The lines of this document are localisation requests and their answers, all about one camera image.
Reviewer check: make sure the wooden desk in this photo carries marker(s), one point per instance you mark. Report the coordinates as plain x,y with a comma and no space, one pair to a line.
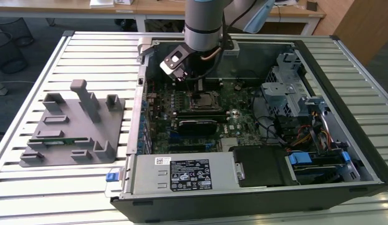
72,10

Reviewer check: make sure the blue case latch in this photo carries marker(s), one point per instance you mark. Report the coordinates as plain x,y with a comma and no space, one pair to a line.
112,177

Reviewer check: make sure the green RAM stick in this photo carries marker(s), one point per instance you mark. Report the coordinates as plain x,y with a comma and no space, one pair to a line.
58,141

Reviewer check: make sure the grey parts rack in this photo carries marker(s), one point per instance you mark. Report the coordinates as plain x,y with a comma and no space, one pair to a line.
72,131

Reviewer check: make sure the white furniture foot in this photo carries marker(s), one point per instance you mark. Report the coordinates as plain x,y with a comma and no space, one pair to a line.
0,89

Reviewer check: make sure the blue disk carrier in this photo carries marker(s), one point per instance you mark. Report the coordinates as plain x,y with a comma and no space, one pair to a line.
298,159

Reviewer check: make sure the black mesh waste bin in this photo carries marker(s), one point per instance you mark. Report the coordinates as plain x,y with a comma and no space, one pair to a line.
5,56
12,30

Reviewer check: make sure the metal drive cage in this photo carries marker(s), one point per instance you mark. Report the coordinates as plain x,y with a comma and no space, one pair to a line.
274,90

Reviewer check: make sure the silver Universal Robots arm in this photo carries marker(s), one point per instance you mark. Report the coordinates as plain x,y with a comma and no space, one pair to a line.
202,23

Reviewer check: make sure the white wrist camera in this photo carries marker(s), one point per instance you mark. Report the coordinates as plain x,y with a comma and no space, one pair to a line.
174,58

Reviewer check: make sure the silver power supply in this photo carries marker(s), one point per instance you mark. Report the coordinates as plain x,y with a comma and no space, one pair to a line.
144,173

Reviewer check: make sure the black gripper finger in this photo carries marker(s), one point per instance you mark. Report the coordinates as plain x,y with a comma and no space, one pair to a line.
200,84

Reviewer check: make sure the black RAM slot bank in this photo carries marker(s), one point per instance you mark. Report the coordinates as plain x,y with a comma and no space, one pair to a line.
200,115
212,84

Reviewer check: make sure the CPU socket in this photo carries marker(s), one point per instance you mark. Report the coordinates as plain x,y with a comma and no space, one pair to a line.
190,107

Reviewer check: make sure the silver CPU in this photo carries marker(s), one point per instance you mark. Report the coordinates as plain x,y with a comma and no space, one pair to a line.
208,99

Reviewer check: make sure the black graphics card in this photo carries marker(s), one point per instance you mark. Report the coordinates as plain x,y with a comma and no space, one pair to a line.
196,128

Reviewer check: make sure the small black box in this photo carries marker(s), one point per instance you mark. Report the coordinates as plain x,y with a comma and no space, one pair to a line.
312,5

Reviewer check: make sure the wooden cabinet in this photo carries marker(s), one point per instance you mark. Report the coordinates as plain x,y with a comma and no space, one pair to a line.
362,28

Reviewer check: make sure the green motherboard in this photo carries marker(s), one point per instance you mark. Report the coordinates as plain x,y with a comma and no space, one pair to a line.
244,131

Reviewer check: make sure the silver metal case bar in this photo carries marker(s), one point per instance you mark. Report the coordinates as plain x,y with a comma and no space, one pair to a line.
326,124

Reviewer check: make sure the silver heat sink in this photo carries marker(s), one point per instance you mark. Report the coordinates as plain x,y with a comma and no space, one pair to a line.
228,143

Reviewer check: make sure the black open PC case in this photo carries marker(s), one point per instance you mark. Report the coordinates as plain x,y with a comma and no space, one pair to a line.
181,208

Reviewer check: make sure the large white box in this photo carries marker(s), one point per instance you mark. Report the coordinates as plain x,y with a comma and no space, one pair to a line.
101,3

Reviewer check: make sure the blue plastic tab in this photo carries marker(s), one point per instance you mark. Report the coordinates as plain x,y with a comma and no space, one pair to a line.
345,156

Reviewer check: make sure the black plastic shroud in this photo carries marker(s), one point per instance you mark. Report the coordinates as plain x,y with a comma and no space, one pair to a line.
258,164

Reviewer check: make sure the small white box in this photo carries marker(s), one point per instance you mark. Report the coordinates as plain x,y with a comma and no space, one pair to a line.
122,2

